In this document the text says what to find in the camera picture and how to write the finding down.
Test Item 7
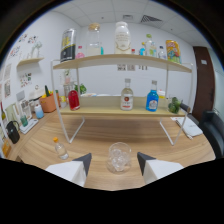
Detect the glass with ice cubes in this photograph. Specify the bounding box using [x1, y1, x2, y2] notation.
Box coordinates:
[106, 142, 133, 174]

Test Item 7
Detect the clear bottle blue cap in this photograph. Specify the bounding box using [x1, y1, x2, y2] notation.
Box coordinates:
[157, 45, 167, 60]

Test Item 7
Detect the white wooden two-tier rack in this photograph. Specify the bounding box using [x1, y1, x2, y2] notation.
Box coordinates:
[50, 53, 194, 147]

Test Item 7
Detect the dark wooden muddler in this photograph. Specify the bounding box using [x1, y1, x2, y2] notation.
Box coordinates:
[179, 102, 192, 114]

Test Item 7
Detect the black bag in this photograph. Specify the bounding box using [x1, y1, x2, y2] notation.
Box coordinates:
[5, 120, 21, 145]

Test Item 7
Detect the small clear bottle orange cap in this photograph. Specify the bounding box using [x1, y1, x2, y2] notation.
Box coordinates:
[53, 137, 70, 161]

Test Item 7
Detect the orange pot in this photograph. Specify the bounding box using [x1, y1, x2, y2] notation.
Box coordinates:
[39, 89, 60, 114]

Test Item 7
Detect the brown door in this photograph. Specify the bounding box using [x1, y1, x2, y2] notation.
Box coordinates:
[192, 45, 217, 123]

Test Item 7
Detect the white tray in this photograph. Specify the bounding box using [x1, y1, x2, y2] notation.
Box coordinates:
[19, 116, 40, 135]

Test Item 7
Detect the red liquid bottle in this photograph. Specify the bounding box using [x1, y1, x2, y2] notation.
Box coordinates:
[67, 84, 81, 112]

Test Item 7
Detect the blue liquid bottle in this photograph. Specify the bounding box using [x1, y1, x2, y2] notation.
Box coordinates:
[145, 79, 160, 113]

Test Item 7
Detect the green potted plant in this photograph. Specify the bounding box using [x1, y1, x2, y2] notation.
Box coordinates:
[74, 83, 88, 95]

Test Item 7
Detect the pale blue jar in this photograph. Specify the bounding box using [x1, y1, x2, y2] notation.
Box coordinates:
[34, 103, 45, 120]

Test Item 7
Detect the white milk bottle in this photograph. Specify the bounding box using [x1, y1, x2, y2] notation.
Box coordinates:
[114, 21, 132, 55]

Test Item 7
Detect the pink bottle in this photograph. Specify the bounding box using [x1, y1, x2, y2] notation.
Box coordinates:
[75, 45, 86, 60]

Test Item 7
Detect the black and silver can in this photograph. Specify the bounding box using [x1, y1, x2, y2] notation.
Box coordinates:
[59, 28, 77, 63]

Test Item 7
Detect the wooden wall shelf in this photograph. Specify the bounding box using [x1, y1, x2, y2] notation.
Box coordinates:
[16, 57, 45, 68]

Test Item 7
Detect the yellow drink can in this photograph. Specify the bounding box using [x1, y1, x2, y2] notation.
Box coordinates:
[165, 39, 183, 65]

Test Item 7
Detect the clear bottle red label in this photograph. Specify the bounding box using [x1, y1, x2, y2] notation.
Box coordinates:
[119, 78, 134, 112]

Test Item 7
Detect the small light blue bottle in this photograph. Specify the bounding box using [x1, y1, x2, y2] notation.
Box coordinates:
[139, 42, 147, 57]

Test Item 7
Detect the black chair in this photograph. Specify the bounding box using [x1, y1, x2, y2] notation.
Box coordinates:
[199, 109, 224, 159]

